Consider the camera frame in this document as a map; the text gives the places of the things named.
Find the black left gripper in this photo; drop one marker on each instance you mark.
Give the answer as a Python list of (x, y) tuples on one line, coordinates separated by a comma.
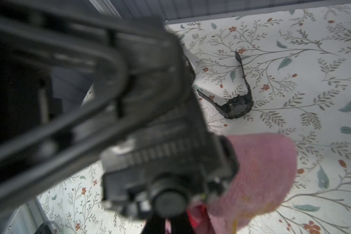
[(73, 86)]

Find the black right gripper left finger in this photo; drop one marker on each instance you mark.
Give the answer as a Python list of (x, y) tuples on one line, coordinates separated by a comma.
[(154, 225)]

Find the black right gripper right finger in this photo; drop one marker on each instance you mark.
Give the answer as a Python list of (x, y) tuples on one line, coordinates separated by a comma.
[(181, 225)]

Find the black watch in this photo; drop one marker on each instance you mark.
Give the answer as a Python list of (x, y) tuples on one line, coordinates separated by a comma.
[(181, 178)]

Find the pink cloth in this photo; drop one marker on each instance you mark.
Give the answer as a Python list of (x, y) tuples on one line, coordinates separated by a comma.
[(268, 166)]

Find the black strap wristwatch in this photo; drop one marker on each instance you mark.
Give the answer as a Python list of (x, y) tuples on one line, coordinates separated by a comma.
[(237, 106)]

